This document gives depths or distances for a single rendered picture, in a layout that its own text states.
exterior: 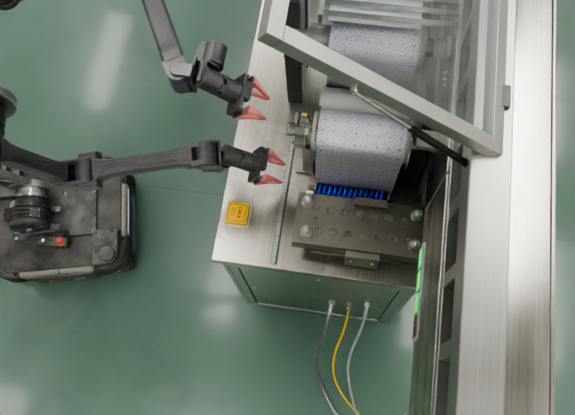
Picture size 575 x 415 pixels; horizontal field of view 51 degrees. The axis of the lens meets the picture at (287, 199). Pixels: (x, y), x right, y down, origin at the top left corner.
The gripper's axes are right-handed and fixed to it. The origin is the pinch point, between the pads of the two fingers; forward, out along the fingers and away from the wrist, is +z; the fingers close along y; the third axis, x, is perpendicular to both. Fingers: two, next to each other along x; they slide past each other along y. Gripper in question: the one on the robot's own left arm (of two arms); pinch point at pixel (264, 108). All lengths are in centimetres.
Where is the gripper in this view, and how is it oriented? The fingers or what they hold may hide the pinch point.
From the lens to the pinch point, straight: 159.2
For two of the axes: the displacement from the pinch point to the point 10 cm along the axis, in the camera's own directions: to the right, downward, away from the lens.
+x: 6.0, -1.8, -7.8
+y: -1.5, 9.3, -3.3
